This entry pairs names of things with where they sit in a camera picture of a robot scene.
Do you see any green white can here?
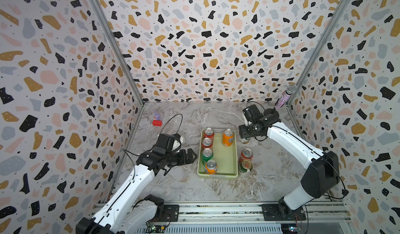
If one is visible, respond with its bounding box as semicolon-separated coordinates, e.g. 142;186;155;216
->
240;138;251;144

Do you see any orange soda can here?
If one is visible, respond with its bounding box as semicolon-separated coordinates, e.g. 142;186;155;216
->
205;159;218;174
222;128;234;147

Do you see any red cola can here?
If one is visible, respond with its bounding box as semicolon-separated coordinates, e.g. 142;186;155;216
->
201;137;213;150
203;127;215;141
239;148;253;163

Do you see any green red beer can front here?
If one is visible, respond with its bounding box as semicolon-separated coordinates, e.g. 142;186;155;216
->
238;159;253;177

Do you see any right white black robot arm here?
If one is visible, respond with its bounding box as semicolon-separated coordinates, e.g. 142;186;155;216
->
239;112;342;219

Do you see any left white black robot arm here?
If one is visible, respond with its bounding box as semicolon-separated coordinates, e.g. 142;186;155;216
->
76;149;198;234

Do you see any light green perforated basket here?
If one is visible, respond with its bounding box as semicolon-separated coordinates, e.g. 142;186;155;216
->
197;128;239;179

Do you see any green soda can left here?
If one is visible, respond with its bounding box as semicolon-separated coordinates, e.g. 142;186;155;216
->
201;148;214;166

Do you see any small red purple toy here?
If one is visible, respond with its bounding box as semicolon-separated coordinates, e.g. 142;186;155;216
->
152;112;163;127

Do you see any glitter microphone on black stand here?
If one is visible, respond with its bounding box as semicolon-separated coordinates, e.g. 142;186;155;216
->
264;84;298;118

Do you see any green circuit board left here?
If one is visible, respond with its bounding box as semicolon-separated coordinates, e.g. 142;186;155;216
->
146;221;168;234

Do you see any circuit board right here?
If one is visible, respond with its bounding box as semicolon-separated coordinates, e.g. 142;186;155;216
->
281;224;299;234

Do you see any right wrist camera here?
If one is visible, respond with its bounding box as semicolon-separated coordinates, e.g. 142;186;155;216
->
242;105;263;126

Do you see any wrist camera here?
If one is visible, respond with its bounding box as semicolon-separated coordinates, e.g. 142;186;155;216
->
153;134;183;155
242;105;263;126

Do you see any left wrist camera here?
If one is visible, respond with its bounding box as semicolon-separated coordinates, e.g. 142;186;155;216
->
153;134;183;155

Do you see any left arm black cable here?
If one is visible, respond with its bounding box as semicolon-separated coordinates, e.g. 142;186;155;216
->
160;113;184;136

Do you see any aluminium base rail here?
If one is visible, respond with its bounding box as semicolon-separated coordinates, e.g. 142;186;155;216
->
86;201;357;234

